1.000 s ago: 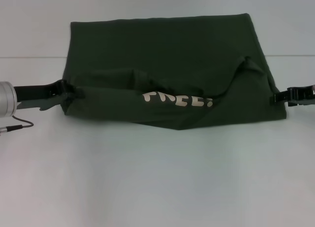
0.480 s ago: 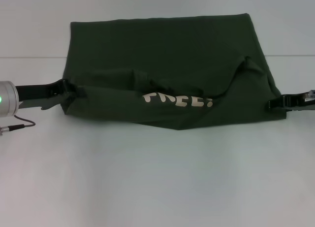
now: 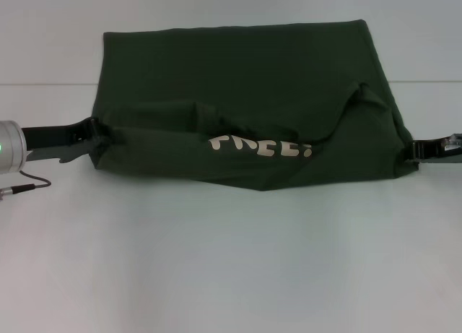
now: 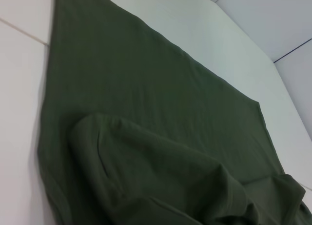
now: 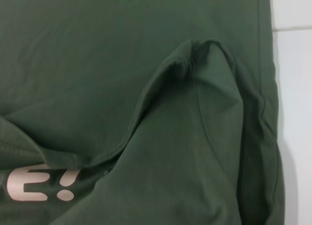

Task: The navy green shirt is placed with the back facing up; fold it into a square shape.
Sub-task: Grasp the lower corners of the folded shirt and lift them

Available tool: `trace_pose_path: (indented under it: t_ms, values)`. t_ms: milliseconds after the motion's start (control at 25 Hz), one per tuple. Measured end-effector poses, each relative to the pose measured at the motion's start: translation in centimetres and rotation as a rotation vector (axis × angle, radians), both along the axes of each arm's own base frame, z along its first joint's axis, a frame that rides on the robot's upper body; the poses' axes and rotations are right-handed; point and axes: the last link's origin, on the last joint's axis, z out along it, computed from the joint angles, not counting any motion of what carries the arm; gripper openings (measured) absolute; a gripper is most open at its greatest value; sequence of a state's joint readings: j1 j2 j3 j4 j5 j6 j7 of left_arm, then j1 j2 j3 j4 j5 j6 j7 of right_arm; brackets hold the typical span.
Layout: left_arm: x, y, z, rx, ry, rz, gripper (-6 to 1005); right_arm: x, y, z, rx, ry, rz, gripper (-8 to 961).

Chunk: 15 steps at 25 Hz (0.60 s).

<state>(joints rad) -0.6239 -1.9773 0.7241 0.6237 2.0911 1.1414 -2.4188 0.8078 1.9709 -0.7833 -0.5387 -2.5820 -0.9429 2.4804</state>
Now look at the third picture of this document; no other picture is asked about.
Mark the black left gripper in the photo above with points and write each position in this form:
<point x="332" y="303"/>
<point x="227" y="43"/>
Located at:
<point x="50" y="139"/>

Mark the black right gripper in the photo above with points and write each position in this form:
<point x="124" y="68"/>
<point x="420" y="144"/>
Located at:
<point x="449" y="149"/>

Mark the dark green t-shirt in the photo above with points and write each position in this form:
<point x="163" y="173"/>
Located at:
<point x="252" y="105"/>

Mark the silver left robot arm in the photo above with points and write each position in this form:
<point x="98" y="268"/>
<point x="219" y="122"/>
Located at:
<point x="11" y="147"/>

